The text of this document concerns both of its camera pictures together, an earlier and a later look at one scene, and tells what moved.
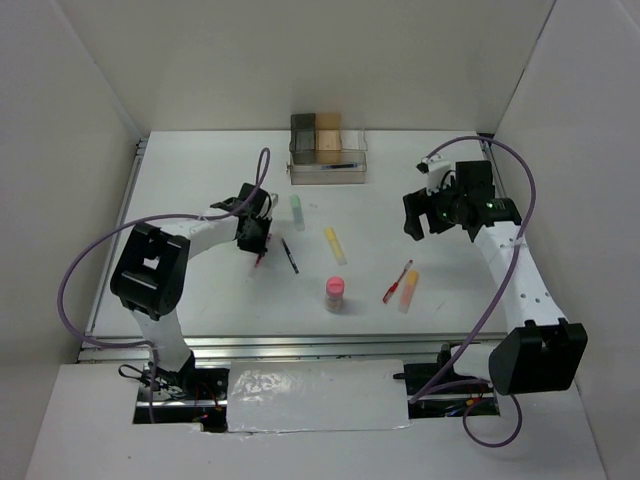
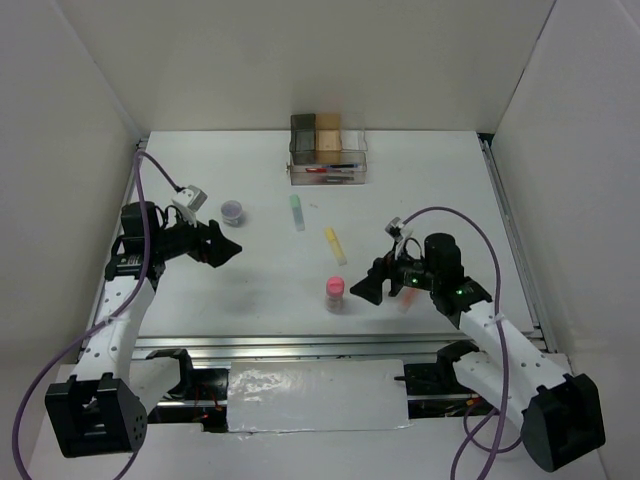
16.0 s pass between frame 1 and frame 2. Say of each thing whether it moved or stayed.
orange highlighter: stayed
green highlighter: stayed
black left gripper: moved
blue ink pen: stayed
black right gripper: moved
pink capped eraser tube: stayed
